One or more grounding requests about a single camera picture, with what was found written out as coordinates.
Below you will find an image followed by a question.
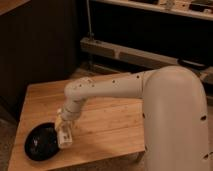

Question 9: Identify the metal vertical pole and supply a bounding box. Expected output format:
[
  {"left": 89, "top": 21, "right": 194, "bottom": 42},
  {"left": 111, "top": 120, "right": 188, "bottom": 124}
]
[{"left": 86, "top": 0, "right": 94, "bottom": 40}]

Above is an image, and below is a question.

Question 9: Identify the black ceramic bowl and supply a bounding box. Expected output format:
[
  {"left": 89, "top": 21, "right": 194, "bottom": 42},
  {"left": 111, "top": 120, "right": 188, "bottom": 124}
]
[{"left": 24, "top": 122, "right": 60, "bottom": 161}]

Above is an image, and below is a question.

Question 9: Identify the white plastic bottle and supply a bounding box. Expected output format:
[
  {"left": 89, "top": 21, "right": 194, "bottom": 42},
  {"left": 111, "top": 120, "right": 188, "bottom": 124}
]
[{"left": 58, "top": 126, "right": 73, "bottom": 149}]

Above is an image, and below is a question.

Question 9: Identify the wooden table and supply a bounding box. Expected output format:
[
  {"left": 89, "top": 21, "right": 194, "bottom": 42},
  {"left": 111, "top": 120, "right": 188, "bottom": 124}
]
[{"left": 8, "top": 80, "right": 144, "bottom": 171}]

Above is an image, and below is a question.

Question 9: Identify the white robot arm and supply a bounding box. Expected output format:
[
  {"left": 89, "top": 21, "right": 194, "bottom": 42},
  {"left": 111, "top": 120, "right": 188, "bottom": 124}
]
[{"left": 55, "top": 66, "right": 210, "bottom": 171}]

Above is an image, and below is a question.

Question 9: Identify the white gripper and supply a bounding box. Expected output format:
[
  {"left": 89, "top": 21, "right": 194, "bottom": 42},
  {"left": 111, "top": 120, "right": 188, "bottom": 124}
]
[{"left": 55, "top": 108, "right": 80, "bottom": 134}]

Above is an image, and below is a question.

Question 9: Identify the upper wooden shelf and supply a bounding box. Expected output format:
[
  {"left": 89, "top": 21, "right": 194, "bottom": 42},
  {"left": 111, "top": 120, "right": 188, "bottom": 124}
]
[{"left": 93, "top": 0, "right": 213, "bottom": 21}]

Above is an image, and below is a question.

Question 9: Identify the grey metal shelf rail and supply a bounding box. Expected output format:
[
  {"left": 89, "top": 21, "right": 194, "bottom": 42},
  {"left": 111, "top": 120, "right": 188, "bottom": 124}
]
[{"left": 79, "top": 36, "right": 213, "bottom": 85}]

